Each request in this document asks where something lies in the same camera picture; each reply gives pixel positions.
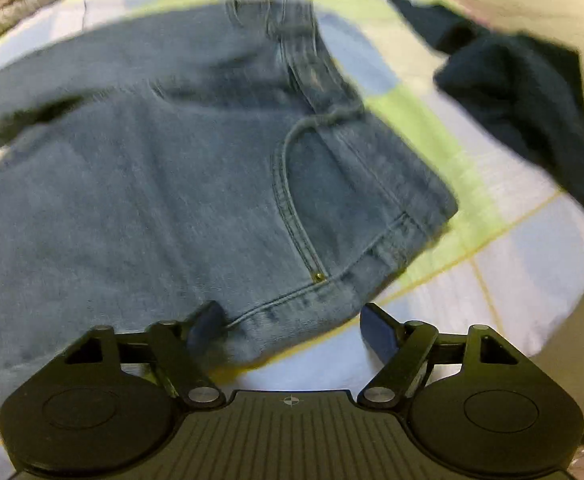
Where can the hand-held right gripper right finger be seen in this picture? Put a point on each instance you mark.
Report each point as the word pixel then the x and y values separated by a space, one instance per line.
pixel 374 331

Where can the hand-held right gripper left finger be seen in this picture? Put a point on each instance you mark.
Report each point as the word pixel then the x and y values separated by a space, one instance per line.
pixel 210 324

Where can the checkered bed sheet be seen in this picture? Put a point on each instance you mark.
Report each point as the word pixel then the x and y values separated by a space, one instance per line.
pixel 496 260

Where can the dark navy garment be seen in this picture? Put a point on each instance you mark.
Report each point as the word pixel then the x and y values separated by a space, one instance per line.
pixel 521 95

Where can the cream comforter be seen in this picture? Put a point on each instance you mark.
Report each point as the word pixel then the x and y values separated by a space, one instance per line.
pixel 531 0

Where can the blue denim jeans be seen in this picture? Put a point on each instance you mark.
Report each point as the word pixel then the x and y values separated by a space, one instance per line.
pixel 172 200

